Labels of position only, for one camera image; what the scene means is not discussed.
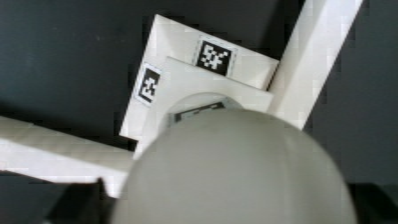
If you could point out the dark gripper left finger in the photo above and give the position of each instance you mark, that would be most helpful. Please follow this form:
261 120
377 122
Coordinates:
39 202

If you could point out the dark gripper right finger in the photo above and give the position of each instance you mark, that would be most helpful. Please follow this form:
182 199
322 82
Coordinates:
375 201

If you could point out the white lamp bulb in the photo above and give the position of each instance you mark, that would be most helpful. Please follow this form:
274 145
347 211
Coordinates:
231 170

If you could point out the white lamp base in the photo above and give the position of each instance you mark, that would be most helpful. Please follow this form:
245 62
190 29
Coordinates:
201 74

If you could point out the white front wall bar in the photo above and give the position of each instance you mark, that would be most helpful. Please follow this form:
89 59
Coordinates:
59 157

